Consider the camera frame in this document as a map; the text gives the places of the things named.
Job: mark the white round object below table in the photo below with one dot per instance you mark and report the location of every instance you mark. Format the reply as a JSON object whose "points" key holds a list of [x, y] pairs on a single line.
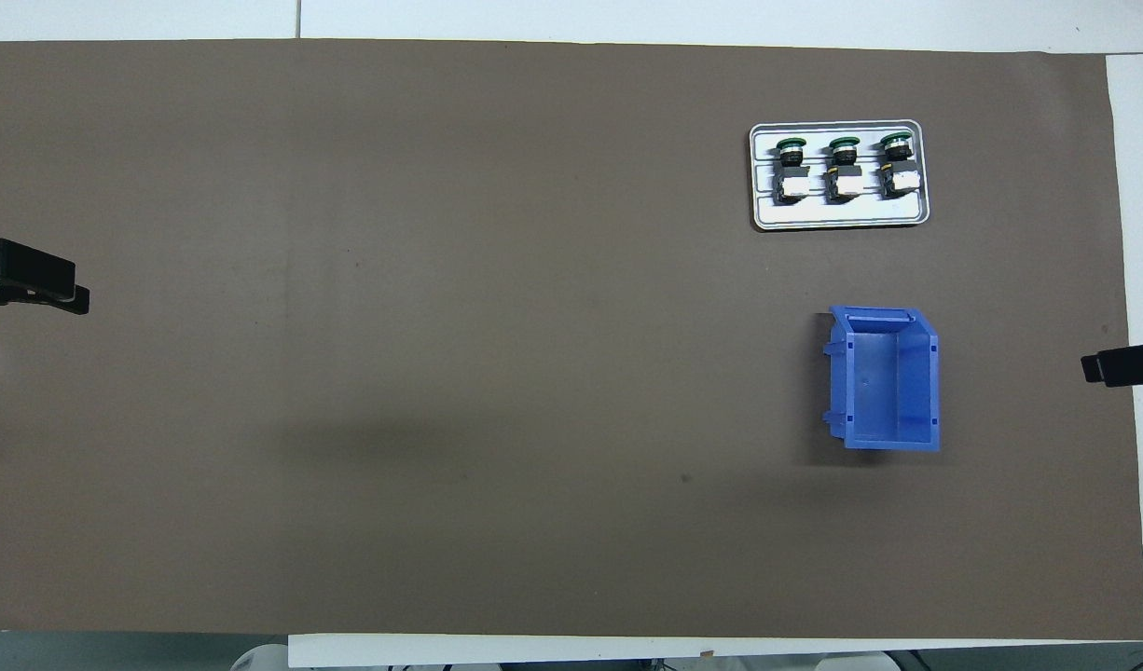
{"points": [[259, 657]]}

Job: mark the green push button switch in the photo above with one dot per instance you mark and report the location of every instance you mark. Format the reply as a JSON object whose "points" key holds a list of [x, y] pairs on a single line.
{"points": [[845, 184], [793, 186], [899, 179]]}

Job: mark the brown table mat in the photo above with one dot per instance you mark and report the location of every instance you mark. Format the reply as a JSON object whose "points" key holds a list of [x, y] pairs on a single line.
{"points": [[441, 373]]}

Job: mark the silver metal tray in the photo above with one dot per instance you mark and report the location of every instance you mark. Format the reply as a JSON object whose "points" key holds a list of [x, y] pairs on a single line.
{"points": [[842, 216]]}

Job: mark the blue plastic storage bin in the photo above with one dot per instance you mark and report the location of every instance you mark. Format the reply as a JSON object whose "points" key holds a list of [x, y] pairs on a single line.
{"points": [[884, 382]]}

